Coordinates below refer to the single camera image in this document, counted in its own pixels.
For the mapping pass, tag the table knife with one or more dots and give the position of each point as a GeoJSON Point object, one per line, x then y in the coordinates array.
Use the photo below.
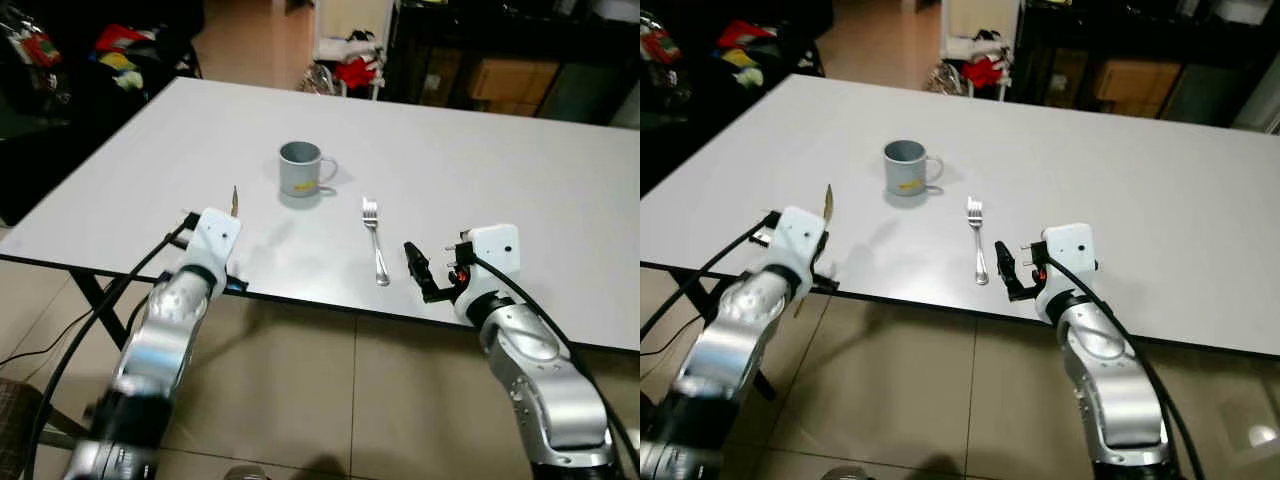
{"type": "Point", "coordinates": [829, 203]}
{"type": "Point", "coordinates": [236, 202]}

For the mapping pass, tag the red cloth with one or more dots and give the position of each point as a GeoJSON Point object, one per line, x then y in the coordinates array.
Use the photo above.
{"type": "Point", "coordinates": [356, 72]}
{"type": "Point", "coordinates": [982, 72]}

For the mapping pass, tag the red yellow colourful toy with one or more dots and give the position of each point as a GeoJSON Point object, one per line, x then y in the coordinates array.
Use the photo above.
{"type": "Point", "coordinates": [742, 52]}
{"type": "Point", "coordinates": [120, 55]}

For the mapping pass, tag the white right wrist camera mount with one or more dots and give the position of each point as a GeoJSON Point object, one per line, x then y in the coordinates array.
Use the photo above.
{"type": "Point", "coordinates": [492, 255]}
{"type": "Point", "coordinates": [1068, 255]}

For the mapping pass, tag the brown cardboard box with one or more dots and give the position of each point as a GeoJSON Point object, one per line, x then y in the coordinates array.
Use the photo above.
{"type": "Point", "coordinates": [1138, 85]}
{"type": "Point", "coordinates": [515, 85]}

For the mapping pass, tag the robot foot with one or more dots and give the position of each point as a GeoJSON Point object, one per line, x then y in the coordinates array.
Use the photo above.
{"type": "Point", "coordinates": [845, 473]}
{"type": "Point", "coordinates": [246, 473]}

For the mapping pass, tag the black low table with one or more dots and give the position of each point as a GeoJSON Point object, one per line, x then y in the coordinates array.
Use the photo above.
{"type": "Point", "coordinates": [60, 110]}
{"type": "Point", "coordinates": [680, 110]}

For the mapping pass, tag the dark bottle with red label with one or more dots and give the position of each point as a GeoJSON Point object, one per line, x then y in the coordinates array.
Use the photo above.
{"type": "Point", "coordinates": [40, 45]}
{"type": "Point", "coordinates": [662, 42]}

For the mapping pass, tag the dark shelf cabinet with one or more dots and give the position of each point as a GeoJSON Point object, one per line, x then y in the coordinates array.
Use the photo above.
{"type": "Point", "coordinates": [440, 40]}
{"type": "Point", "coordinates": [1050, 40]}

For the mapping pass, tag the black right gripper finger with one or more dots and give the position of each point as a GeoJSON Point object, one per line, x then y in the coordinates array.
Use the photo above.
{"type": "Point", "coordinates": [416, 264]}
{"type": "Point", "coordinates": [1005, 264]}

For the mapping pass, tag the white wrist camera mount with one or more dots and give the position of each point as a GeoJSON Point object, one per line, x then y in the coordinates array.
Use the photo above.
{"type": "Point", "coordinates": [214, 238]}
{"type": "Point", "coordinates": [492, 255]}
{"type": "Point", "coordinates": [800, 240]}
{"type": "Point", "coordinates": [1068, 255]}

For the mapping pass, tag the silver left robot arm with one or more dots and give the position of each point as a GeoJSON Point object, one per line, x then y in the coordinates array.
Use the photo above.
{"type": "Point", "coordinates": [735, 340]}
{"type": "Point", "coordinates": [160, 340]}

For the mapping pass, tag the white chair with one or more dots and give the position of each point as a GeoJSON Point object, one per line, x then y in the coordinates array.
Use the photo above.
{"type": "Point", "coordinates": [350, 25]}
{"type": "Point", "coordinates": [975, 25]}

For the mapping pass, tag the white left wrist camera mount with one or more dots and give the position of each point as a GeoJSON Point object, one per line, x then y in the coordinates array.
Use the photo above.
{"type": "Point", "coordinates": [800, 240]}
{"type": "Point", "coordinates": [214, 238]}

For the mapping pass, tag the silver fork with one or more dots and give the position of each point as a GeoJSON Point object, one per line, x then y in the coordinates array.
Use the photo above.
{"type": "Point", "coordinates": [978, 240]}
{"type": "Point", "coordinates": [376, 240]}

